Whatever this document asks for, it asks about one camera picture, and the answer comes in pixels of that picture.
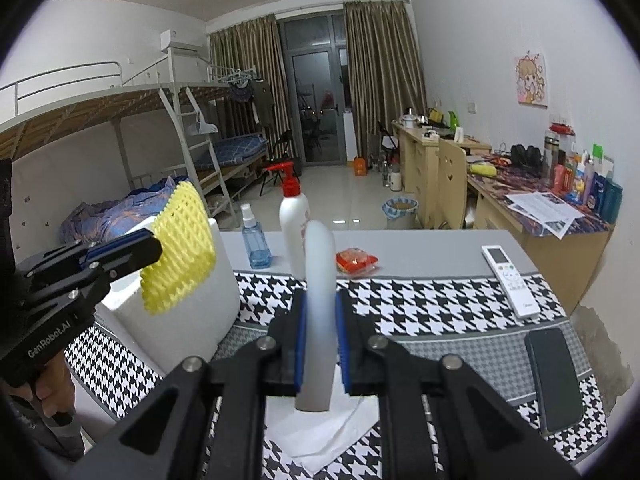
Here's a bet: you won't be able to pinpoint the white remote control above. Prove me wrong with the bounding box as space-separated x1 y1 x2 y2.
481 244 542 320

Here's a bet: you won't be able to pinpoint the blue trash bin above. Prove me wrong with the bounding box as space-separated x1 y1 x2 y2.
382 197 418 231

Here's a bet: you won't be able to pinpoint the white paper tissue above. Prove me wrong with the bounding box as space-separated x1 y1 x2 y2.
262 360 386 473

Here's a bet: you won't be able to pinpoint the white bunk bed ladder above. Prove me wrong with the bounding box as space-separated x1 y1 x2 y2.
160 87 238 231

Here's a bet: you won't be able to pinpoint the black headphones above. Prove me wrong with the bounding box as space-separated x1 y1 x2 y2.
510 144 543 168

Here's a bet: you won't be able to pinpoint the cartoon wall poster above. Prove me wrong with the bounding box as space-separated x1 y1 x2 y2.
515 50 550 108

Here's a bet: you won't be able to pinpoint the white foam box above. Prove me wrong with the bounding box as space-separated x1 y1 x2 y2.
95 217 242 376

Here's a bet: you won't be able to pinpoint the houndstooth table mat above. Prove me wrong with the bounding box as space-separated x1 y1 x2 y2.
62 272 608 480

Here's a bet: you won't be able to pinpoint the desk with patterned cover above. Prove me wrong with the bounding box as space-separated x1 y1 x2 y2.
467 157 616 311

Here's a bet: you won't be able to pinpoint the blue checked quilt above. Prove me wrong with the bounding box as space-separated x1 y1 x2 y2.
60 175 191 246

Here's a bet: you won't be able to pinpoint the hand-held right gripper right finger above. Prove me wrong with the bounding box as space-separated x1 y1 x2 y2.
336 290 583 480

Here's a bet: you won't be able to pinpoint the cluster of toiletry bottles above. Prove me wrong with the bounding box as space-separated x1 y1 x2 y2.
542 122 624 223

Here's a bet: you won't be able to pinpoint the white air conditioner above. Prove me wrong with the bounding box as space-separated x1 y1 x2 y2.
159 28 200 53

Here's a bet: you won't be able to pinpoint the blue spray bottle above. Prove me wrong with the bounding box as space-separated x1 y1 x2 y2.
241 203 272 269

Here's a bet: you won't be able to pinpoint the yellow foam net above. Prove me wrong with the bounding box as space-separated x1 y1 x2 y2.
141 181 217 316

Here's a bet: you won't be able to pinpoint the brown curtain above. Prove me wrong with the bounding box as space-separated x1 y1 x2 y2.
209 14 291 161
344 0 427 163

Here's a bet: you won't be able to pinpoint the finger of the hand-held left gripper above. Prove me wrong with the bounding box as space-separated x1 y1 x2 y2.
86 228 156 256
91 234 164 282

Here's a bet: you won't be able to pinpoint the red snack packet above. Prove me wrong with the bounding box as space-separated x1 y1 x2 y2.
336 247 379 276

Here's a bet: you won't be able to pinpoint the glass balcony door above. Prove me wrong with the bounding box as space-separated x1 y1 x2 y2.
277 14 361 166

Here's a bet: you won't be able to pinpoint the white metal bunk bed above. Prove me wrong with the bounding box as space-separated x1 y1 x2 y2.
0 60 241 241
165 45 271 196

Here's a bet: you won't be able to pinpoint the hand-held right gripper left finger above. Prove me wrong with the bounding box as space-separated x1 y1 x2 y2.
70 287 307 480

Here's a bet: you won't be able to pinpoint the light wooden desk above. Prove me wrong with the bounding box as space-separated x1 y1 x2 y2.
391 120 493 231

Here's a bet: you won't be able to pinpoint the person's left hand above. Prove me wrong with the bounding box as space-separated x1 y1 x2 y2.
27 347 78 413

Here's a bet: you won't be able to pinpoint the black smartphone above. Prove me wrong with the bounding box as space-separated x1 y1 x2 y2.
525 327 585 436

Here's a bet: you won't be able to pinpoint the wooden chair with smile cutout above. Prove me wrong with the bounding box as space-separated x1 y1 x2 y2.
437 137 473 231

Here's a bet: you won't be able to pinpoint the white plastic tube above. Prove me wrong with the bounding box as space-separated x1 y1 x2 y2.
295 220 337 413

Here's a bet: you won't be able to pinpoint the white lotion pump bottle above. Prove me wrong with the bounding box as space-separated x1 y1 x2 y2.
266 161 311 281

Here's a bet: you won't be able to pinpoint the printed paper sheets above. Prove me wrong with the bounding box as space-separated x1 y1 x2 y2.
506 191 586 238

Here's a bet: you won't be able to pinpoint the hanging dark clothes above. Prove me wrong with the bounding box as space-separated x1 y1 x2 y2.
229 77 276 126

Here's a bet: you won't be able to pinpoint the black folding chair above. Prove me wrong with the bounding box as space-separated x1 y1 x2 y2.
259 130 303 196

